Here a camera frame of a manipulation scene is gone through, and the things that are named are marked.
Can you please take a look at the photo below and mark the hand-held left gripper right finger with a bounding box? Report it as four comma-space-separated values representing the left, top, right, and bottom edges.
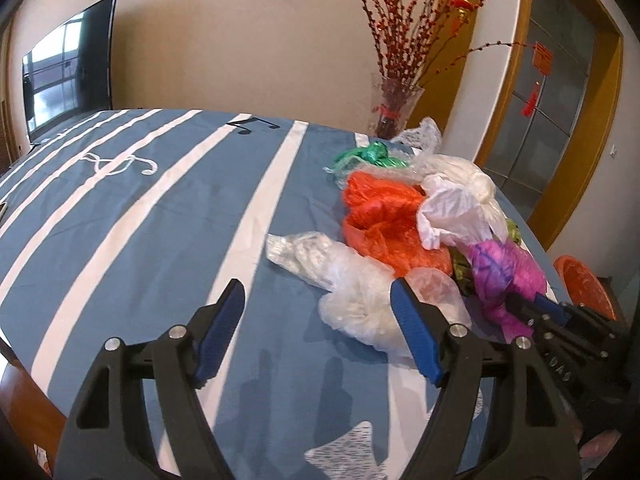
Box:
390, 277, 583, 480

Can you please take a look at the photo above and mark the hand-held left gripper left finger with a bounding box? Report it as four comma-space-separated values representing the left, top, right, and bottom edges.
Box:
52, 278, 246, 480

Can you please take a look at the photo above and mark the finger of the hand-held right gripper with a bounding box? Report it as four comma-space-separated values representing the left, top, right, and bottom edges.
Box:
504, 291, 547, 333
532, 291, 572, 327

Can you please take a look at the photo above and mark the orange plastic basin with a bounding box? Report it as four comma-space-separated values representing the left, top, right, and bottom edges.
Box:
552, 255, 618, 322

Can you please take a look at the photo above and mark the purple plastic bag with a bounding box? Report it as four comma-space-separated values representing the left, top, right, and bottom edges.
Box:
465, 239, 551, 341

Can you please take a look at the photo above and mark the clear plastic bag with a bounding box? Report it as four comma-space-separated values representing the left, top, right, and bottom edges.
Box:
265, 230, 473, 361

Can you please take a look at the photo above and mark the white plastic bag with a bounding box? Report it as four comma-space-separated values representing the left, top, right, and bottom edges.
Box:
416, 155, 508, 252

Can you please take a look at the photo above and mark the orange plastic bag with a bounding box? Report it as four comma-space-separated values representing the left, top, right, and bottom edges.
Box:
341, 170, 458, 281

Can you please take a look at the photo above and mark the blue striped tablecloth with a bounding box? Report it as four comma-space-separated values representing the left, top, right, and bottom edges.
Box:
0, 107, 561, 480

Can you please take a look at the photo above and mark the frosted glass door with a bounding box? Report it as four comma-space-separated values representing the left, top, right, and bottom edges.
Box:
482, 0, 598, 207

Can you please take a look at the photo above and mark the glass vase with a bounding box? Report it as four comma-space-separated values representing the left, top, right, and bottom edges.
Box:
370, 72, 426, 141

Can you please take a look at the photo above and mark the red door tassel ornament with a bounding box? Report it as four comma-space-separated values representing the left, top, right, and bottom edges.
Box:
521, 41, 554, 117

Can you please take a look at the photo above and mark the black flat television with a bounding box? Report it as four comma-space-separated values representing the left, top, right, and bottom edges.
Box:
21, 0, 119, 136

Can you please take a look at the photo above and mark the yellow wooden door frame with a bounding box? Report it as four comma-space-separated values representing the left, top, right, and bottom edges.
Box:
472, 0, 626, 252

